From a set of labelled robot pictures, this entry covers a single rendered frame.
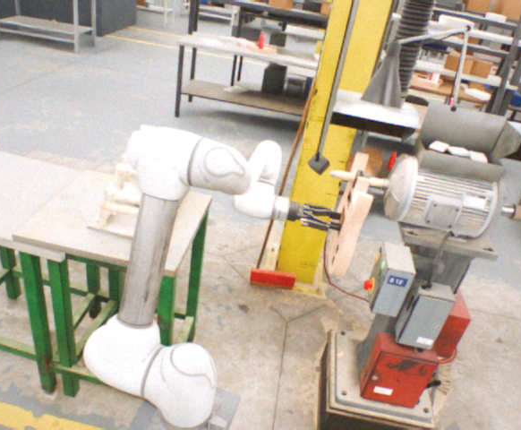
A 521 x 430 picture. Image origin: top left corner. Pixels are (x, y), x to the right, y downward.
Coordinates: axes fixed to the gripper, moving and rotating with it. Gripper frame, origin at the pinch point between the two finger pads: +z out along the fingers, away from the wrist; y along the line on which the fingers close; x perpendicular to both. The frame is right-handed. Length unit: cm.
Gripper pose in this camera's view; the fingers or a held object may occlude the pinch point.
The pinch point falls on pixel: (339, 221)
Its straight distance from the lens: 172.9
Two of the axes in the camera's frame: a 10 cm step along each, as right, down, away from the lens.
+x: 1.6, -8.2, -5.5
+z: 9.8, 2.2, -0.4
